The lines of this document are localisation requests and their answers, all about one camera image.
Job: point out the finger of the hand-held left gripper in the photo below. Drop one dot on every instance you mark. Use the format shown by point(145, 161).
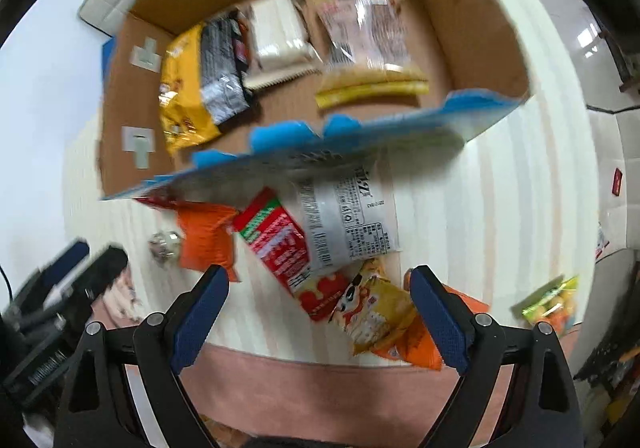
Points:
point(102, 263)
point(65, 260)

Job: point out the cardboard box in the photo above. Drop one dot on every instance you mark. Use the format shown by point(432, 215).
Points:
point(300, 128)

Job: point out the black snack packet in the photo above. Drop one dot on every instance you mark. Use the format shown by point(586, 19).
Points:
point(222, 73)

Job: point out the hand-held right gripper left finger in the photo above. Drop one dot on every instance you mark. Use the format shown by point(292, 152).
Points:
point(200, 323)

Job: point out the long white snack packet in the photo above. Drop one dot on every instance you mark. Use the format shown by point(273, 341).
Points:
point(277, 28)

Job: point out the small red box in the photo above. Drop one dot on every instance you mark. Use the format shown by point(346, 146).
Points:
point(617, 181)

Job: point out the clear bread packet red print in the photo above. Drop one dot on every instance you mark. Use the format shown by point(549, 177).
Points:
point(360, 43)

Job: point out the red white snack bar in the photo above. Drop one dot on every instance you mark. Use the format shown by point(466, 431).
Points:
point(155, 201)

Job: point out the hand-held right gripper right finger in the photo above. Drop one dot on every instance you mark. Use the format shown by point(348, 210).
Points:
point(440, 323)

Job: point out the dark clutter pile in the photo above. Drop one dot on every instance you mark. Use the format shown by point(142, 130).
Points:
point(610, 363)

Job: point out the striped white tablecloth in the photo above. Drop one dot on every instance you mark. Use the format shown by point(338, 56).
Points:
point(500, 228)

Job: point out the red white snack wrapper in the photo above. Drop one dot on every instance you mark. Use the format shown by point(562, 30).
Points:
point(602, 240)

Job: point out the colourful candy ball packet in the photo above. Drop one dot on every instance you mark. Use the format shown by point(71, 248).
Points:
point(550, 303)

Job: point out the small round snack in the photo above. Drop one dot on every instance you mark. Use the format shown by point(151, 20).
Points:
point(165, 244)

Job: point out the orange snack packet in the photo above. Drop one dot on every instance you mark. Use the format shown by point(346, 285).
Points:
point(415, 347)
point(205, 238)

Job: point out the blue foam mat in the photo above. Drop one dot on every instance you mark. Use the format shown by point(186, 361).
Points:
point(107, 53)

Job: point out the yellow cartoon snack packet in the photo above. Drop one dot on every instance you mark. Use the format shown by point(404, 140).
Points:
point(375, 313)

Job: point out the red green snack packet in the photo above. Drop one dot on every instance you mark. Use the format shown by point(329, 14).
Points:
point(275, 238)

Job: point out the pink cat-print mat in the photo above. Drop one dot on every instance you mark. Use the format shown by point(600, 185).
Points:
point(325, 393)

